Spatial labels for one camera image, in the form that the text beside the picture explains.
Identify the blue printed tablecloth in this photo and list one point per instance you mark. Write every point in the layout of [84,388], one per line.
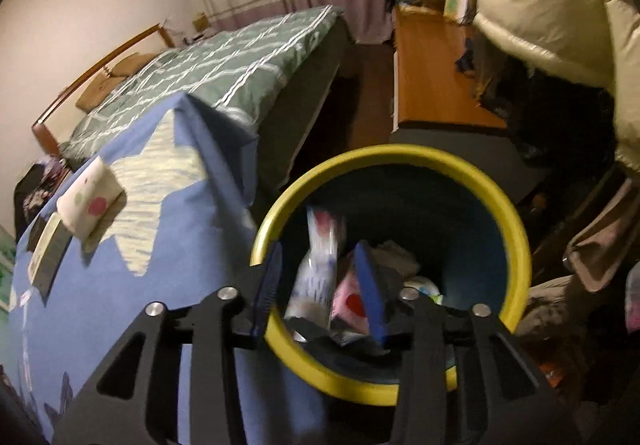
[190,235]

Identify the brown pillow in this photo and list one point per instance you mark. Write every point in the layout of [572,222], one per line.
[97,95]
[132,65]

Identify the pink milk carton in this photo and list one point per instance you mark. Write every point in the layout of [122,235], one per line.
[350,300]

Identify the white green flat box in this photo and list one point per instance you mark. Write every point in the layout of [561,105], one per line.
[46,245]

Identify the wooden bed headboard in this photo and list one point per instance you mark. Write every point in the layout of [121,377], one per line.
[90,70]

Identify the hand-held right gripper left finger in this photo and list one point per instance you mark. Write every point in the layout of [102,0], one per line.
[267,285]

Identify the small green box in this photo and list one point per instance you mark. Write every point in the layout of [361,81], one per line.
[456,2]

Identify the white green wrapper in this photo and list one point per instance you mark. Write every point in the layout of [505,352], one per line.
[425,289]

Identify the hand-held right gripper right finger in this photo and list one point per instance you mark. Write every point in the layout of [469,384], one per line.
[370,295]

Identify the yellow rimmed trash bin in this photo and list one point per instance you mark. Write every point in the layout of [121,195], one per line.
[400,152]

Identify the bed with green duvet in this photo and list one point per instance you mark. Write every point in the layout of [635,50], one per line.
[225,60]

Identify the dotted white paper cup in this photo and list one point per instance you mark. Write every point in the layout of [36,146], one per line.
[90,200]

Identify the white supplement bottle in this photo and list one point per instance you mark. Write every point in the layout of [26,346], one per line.
[320,270]

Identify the cream puffer jacket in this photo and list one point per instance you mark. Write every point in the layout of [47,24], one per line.
[550,0]

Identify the white paper towel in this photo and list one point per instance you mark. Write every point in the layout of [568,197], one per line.
[395,257]

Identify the wooden desk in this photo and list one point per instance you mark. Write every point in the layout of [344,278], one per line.
[435,75]

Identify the beige cloth bag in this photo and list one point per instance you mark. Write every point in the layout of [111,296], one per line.
[600,235]

